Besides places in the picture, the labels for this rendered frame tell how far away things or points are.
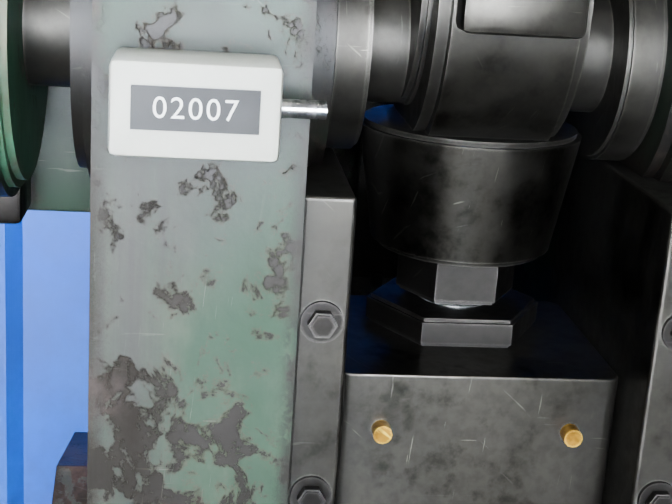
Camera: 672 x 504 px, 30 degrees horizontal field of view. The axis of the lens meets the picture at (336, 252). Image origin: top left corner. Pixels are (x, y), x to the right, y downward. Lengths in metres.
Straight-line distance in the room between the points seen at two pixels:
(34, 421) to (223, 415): 1.39
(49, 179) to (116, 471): 0.25
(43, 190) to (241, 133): 0.31
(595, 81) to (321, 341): 0.21
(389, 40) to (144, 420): 0.23
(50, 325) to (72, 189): 1.13
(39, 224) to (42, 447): 0.35
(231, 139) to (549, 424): 0.25
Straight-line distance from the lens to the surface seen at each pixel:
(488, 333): 0.69
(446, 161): 0.64
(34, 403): 1.97
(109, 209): 0.56
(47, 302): 1.91
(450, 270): 0.69
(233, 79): 0.51
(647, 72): 0.66
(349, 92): 0.63
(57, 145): 0.80
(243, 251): 0.57
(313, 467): 0.62
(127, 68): 0.51
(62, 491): 1.14
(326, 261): 0.58
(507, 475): 0.68
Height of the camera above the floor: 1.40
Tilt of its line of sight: 16 degrees down
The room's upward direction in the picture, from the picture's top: 4 degrees clockwise
